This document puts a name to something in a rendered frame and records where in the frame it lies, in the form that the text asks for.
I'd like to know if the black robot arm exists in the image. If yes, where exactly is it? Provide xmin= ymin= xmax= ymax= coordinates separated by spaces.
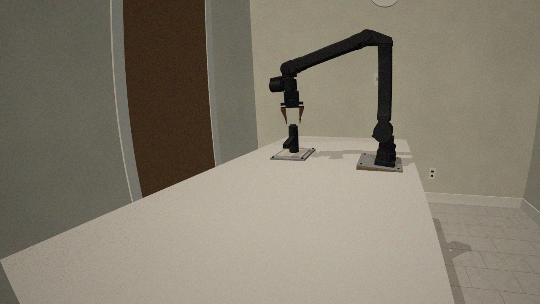
xmin=269 ymin=29 xmax=396 ymax=168

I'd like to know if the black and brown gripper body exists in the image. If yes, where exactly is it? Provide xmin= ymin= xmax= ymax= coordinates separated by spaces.
xmin=281 ymin=102 xmax=304 ymax=109

